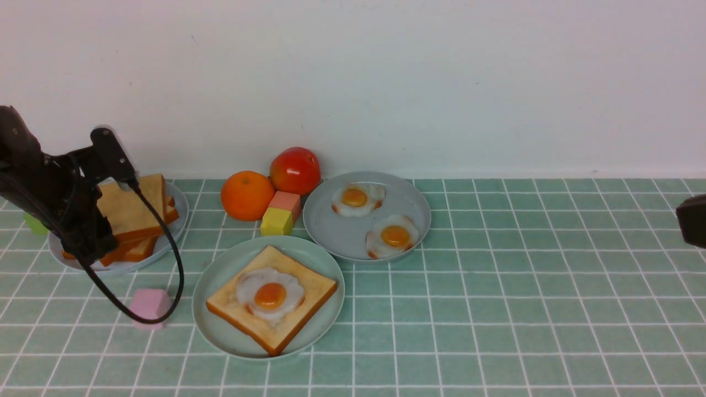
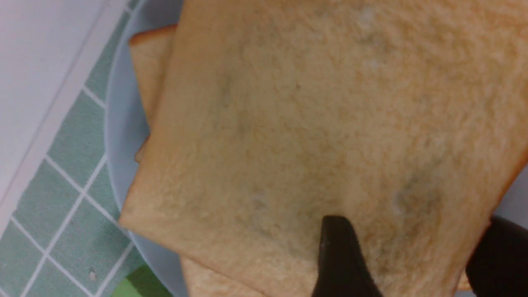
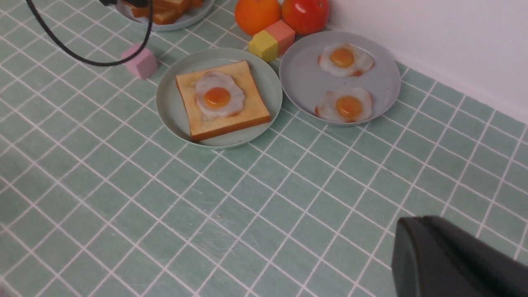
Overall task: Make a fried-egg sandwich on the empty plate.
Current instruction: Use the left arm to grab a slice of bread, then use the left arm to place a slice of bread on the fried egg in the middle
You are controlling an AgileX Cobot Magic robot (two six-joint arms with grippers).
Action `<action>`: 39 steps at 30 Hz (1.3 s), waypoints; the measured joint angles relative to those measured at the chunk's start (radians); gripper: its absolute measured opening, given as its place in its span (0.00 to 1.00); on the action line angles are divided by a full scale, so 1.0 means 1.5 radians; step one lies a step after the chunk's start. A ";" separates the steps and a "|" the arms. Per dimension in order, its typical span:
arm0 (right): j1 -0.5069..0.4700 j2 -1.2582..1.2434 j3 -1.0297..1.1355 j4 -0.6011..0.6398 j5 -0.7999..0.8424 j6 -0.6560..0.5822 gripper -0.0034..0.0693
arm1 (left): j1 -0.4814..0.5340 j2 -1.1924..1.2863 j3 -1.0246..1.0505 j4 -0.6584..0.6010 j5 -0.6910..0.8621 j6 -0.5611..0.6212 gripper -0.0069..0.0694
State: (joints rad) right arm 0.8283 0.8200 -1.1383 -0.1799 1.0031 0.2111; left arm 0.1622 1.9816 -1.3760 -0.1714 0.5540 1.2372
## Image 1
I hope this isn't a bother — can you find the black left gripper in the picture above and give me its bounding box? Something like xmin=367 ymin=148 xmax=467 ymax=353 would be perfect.
xmin=22 ymin=152 xmax=118 ymax=268

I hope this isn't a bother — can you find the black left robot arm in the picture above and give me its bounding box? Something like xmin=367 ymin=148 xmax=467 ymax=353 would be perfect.
xmin=1 ymin=105 xmax=119 ymax=264

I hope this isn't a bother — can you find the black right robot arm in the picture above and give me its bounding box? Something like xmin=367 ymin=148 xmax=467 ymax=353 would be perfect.
xmin=676 ymin=194 xmax=706 ymax=249

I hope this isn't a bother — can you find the green foam cube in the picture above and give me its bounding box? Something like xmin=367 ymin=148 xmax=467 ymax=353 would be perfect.
xmin=24 ymin=213 xmax=49 ymax=236

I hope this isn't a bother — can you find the lowest toast slice in stack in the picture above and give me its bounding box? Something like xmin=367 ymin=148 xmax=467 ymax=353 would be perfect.
xmin=62 ymin=236 xmax=158 ymax=267

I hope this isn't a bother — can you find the light blue bread plate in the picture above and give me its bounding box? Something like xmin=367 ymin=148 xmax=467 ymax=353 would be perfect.
xmin=47 ymin=183 xmax=190 ymax=277

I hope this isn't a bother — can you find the pale green empty plate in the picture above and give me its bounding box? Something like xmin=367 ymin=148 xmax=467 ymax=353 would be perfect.
xmin=192 ymin=235 xmax=345 ymax=360

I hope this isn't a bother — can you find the orange fruit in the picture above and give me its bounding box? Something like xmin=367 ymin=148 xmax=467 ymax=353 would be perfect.
xmin=220 ymin=170 xmax=275 ymax=222

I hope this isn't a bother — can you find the yellow foam cube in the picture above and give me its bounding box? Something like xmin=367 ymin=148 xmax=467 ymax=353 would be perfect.
xmin=260 ymin=207 xmax=295 ymax=236

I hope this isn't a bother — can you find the salmon pink foam cube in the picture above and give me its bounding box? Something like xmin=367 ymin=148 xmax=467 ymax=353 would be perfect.
xmin=268 ymin=191 xmax=302 ymax=224

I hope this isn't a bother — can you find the red tomato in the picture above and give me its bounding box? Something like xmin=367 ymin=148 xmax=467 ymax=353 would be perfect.
xmin=270 ymin=147 xmax=321 ymax=196

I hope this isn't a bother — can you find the grey egg plate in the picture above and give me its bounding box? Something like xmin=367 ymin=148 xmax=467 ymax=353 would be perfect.
xmin=302 ymin=171 xmax=432 ymax=263

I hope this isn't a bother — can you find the fried egg rear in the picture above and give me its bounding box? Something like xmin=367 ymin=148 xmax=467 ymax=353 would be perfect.
xmin=331 ymin=183 xmax=386 ymax=218

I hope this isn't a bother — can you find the fried egg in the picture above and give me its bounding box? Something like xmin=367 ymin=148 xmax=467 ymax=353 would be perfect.
xmin=365 ymin=214 xmax=420 ymax=259
xmin=331 ymin=183 xmax=386 ymax=218

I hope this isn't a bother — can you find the fried egg front right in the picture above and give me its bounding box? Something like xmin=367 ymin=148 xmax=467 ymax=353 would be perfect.
xmin=365 ymin=214 xmax=420 ymax=259

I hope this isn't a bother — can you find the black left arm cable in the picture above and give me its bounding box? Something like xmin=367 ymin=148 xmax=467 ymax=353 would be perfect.
xmin=0 ymin=171 xmax=185 ymax=325

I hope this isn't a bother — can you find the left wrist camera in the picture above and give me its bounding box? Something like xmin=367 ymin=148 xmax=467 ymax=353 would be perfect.
xmin=69 ymin=124 xmax=138 ymax=191

